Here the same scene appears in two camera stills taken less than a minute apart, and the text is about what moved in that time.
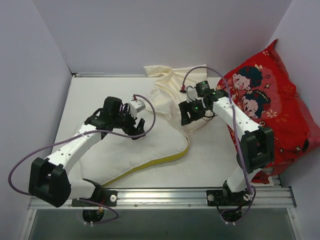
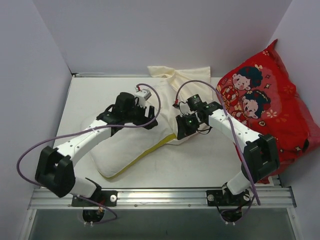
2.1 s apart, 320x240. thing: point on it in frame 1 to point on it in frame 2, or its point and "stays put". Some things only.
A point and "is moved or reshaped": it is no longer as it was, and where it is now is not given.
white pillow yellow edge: (115, 155) is moved or reshaped
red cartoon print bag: (262, 86) stays put
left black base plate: (108, 197) stays put
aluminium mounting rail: (275, 198) stays put
